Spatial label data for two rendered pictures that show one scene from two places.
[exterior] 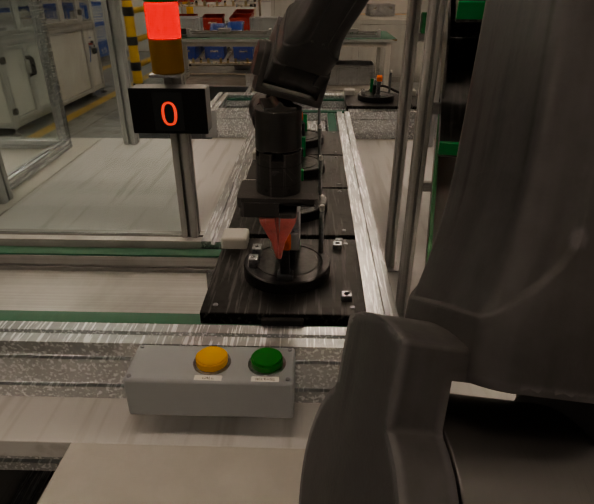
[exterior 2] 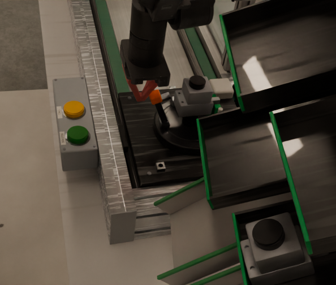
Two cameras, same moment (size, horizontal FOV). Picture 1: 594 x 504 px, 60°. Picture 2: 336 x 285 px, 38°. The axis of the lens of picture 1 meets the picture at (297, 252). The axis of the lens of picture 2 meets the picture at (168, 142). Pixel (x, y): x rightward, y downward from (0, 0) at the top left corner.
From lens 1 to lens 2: 78 cm
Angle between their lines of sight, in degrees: 55
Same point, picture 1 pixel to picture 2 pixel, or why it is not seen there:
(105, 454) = (42, 104)
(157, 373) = (59, 90)
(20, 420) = (59, 65)
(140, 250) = (199, 48)
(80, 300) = not seen: hidden behind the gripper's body
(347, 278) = (191, 167)
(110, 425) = not seen: hidden behind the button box
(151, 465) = (37, 124)
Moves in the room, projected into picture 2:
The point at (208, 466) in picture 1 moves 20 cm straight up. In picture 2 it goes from (39, 148) to (30, 76)
